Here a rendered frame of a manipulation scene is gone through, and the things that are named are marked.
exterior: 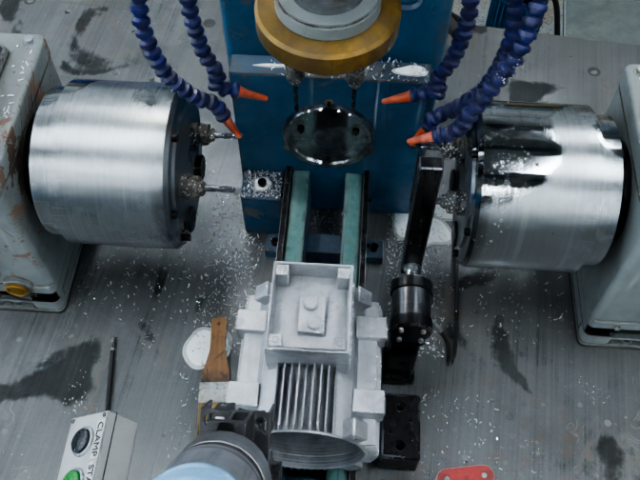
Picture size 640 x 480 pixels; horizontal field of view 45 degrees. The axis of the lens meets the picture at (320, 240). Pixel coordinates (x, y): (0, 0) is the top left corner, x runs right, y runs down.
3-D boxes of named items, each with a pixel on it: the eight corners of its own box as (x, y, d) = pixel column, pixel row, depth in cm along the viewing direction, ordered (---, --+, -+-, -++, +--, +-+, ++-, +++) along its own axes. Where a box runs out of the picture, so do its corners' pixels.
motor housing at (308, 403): (251, 334, 116) (240, 271, 100) (377, 342, 116) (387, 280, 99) (235, 468, 106) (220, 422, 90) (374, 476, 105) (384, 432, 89)
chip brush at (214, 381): (205, 319, 131) (204, 316, 130) (234, 318, 131) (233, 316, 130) (196, 438, 120) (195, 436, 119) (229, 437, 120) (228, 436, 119)
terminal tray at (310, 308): (274, 288, 103) (270, 260, 97) (353, 291, 103) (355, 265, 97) (265, 371, 97) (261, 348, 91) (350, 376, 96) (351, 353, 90)
